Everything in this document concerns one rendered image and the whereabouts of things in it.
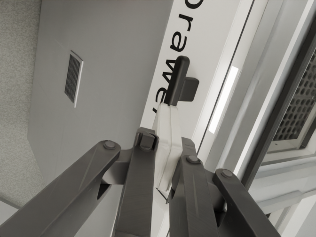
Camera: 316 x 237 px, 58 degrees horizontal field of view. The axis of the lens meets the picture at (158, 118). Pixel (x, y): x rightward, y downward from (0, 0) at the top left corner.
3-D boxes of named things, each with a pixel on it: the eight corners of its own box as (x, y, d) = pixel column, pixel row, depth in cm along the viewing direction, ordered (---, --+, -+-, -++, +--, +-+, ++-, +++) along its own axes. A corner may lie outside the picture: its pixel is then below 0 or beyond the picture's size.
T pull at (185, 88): (158, 115, 34) (164, 121, 33) (176, 53, 31) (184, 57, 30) (181, 115, 36) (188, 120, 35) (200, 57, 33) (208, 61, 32)
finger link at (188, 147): (180, 177, 14) (236, 191, 14) (176, 134, 19) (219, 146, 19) (171, 201, 15) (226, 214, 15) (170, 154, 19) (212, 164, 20)
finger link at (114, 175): (145, 195, 15) (87, 181, 14) (150, 149, 19) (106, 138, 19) (152, 171, 14) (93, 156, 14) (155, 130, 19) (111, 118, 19)
